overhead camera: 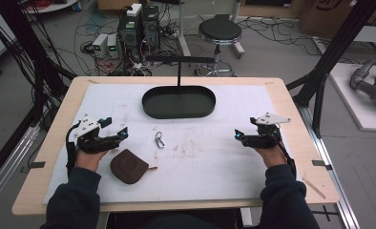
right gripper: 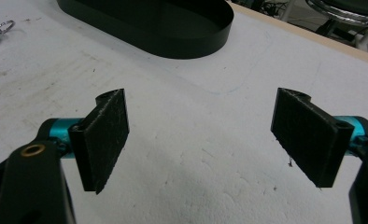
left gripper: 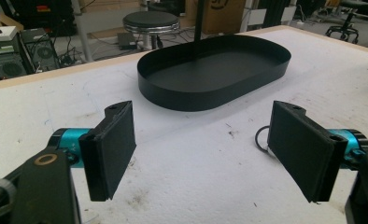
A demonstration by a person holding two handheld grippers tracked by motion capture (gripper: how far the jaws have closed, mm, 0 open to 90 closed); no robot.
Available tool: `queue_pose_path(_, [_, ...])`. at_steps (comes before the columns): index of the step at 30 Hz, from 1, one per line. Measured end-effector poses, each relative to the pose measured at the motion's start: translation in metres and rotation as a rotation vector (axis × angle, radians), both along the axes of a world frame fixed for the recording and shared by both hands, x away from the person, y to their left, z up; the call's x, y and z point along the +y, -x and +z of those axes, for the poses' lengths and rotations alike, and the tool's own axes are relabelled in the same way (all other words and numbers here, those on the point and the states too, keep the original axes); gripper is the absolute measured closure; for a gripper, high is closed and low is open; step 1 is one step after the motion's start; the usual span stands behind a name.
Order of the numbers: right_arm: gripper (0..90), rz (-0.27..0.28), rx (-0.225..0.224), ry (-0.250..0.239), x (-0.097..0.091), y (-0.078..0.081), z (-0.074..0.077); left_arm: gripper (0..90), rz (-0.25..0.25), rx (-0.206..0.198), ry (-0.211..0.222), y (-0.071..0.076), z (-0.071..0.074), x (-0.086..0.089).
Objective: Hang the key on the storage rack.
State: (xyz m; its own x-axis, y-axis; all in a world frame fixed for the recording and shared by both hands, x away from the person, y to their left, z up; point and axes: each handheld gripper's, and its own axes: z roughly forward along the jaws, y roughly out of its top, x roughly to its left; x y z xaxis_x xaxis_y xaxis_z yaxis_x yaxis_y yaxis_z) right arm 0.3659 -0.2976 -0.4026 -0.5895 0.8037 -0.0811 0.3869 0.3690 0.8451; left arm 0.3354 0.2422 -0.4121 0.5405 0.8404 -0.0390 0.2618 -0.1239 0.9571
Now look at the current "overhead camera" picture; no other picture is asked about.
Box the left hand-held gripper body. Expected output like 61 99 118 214
75 114 122 155

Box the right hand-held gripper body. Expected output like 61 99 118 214
242 112 291 150

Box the person's left hand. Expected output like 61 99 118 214
75 148 110 173

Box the person's right hand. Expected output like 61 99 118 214
254 144 287 169

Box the brown leather pouch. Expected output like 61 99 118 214
110 148 158 185

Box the silver carabiner clip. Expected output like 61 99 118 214
154 131 166 150

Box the wooden table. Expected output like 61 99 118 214
11 75 341 217

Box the white table mat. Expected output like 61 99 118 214
42 83 303 205

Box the black tape strip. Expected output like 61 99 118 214
311 159 334 172
28 160 47 170

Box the black oval tray stand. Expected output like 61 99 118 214
141 54 217 120

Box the grey power supply unit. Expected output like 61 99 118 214
106 32 119 59
92 32 109 59

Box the black computer tower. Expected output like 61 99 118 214
141 4 161 53
116 13 143 63

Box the black round stool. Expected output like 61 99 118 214
195 13 243 77

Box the white floor board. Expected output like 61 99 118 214
328 62 376 133

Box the person's lap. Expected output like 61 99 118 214
105 211 242 229

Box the white box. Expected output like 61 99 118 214
125 3 143 18

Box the cardboard box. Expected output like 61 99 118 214
298 0 376 40

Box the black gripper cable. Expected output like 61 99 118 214
65 119 82 179
276 139 298 179

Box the black metal frame post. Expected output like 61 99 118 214
285 0 376 138
0 0 77 128

